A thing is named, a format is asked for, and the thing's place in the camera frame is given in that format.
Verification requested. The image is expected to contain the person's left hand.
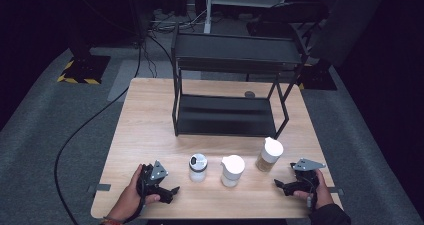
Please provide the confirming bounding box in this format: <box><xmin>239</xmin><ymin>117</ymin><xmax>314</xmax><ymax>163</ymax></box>
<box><xmin>109</xmin><ymin>164</ymin><xmax>161</xmax><ymax>221</ymax></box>

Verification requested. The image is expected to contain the thin black floor cable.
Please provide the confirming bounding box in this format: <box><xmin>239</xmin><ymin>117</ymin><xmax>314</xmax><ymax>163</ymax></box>
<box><xmin>142</xmin><ymin>34</ymin><xmax>158</xmax><ymax>79</ymax></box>

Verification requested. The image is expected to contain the tangle of floor cables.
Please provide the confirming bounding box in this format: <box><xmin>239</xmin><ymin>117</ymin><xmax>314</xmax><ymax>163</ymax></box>
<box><xmin>146</xmin><ymin>9</ymin><xmax>208</xmax><ymax>33</ymax></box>

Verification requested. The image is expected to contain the white-lidded jar with brown powder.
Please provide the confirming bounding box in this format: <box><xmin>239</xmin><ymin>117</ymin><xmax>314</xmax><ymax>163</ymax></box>
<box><xmin>255</xmin><ymin>136</ymin><xmax>285</xmax><ymax>173</ymax></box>

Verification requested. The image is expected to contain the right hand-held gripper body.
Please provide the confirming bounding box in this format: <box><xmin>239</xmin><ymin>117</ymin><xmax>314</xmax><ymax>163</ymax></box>
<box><xmin>290</xmin><ymin>158</ymin><xmax>326</xmax><ymax>193</ymax></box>

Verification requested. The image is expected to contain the red wrist bracelet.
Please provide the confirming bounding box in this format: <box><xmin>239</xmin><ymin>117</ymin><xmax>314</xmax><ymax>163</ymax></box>
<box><xmin>100</xmin><ymin>216</ymin><xmax>124</xmax><ymax>225</ymax></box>

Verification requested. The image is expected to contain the thick black floor cable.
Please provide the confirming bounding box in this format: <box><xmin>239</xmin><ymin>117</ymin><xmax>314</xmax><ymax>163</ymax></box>
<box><xmin>54</xmin><ymin>43</ymin><xmax>143</xmax><ymax>225</ymax></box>

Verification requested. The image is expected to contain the right hand-held gripper black cable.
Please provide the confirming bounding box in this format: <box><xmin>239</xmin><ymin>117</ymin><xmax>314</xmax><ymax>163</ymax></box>
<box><xmin>304</xmin><ymin>176</ymin><xmax>318</xmax><ymax>214</ymax></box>

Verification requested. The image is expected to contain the glass shaker with grey lid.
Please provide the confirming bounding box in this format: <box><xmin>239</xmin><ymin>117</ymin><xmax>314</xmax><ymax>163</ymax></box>
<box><xmin>188</xmin><ymin>153</ymin><xmax>209</xmax><ymax>183</ymax></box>

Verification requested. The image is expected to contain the grey curtain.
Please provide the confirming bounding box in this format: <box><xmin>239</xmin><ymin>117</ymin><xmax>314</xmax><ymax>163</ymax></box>
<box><xmin>310</xmin><ymin>0</ymin><xmax>390</xmax><ymax>68</ymax></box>

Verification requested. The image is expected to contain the black yellow-striped stand base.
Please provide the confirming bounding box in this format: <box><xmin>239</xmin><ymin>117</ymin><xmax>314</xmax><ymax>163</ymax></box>
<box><xmin>297</xmin><ymin>62</ymin><xmax>338</xmax><ymax>91</ymax></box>
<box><xmin>57</xmin><ymin>54</ymin><xmax>112</xmax><ymax>85</ymax></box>

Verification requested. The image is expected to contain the black metal two-tier rack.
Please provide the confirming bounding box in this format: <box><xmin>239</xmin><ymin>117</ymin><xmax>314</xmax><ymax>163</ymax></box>
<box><xmin>170</xmin><ymin>23</ymin><xmax>309</xmax><ymax>140</ymax></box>

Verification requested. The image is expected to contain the person's right hand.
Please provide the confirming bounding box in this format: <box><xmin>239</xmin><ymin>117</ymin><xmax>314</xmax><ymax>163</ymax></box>
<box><xmin>293</xmin><ymin>169</ymin><xmax>334</xmax><ymax>210</ymax></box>

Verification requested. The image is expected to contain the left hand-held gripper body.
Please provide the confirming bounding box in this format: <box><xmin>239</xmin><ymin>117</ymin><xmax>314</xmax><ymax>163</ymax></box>
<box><xmin>136</xmin><ymin>160</ymin><xmax>169</xmax><ymax>199</ymax></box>

